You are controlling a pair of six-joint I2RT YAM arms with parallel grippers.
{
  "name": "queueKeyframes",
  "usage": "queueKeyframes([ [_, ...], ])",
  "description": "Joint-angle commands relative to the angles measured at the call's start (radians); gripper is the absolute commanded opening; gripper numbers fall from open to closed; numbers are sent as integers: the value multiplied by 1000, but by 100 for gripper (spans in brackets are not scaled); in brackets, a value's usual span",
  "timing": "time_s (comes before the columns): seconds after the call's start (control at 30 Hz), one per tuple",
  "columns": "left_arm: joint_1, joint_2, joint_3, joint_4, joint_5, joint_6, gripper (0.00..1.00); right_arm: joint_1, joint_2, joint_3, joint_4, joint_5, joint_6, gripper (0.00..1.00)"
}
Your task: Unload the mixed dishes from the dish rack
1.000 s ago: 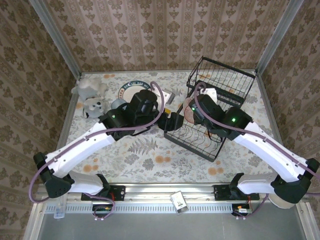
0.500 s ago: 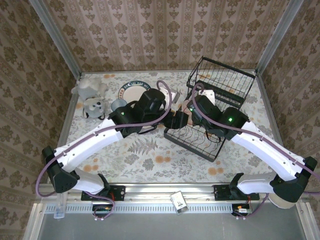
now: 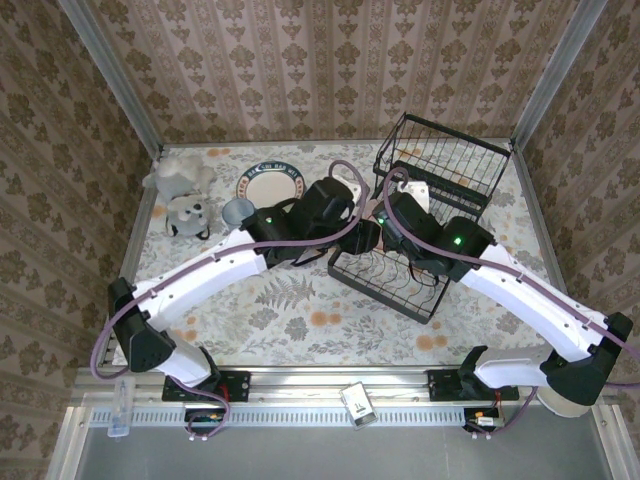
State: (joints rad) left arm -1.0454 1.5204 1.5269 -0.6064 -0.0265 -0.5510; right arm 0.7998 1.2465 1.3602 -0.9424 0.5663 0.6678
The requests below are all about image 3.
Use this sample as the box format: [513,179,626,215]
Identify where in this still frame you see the green rimmed lettered plate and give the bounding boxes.
[235,160,307,211]

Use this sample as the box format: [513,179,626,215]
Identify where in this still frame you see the grey blue cup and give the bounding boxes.
[222,198,257,236]

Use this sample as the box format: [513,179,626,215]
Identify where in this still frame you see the black wire dish rack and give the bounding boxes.
[327,113,511,324]

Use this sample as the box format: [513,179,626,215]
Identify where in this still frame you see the husky plush toy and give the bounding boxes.
[164,194,211,239]

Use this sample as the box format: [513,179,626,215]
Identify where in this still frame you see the floral tablecloth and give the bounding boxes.
[112,142,569,369]

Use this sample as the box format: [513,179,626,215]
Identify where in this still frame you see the fluffy grey white plush toy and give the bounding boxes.
[143,153,219,199]

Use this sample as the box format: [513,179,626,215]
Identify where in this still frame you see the white label tag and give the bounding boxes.
[339,382,377,431]

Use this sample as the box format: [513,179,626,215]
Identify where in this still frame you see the small electronics board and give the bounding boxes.
[464,407,506,432]
[185,410,226,427]

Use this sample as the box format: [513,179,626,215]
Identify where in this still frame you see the white tape roll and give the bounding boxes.
[537,387,591,419]

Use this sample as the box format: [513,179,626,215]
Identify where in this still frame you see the clear plastic tube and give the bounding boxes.
[107,378,137,439]

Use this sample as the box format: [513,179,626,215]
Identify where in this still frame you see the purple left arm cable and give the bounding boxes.
[91,159,371,444]

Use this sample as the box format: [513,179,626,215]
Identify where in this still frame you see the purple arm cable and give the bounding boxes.
[382,167,640,442]
[91,159,371,444]

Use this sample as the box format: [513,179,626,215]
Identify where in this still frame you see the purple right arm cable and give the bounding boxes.
[382,167,640,442]

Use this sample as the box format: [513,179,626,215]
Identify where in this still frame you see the aluminium table side rail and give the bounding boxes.
[94,144,164,371]
[509,142,586,366]

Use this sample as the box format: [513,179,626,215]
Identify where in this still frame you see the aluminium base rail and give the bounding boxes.
[74,364,614,407]

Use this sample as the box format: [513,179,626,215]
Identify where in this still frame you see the grey slotted cable duct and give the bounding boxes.
[89,402,471,427]

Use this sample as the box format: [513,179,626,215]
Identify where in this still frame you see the aluminium frame post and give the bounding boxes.
[509,0,609,149]
[57,0,164,154]

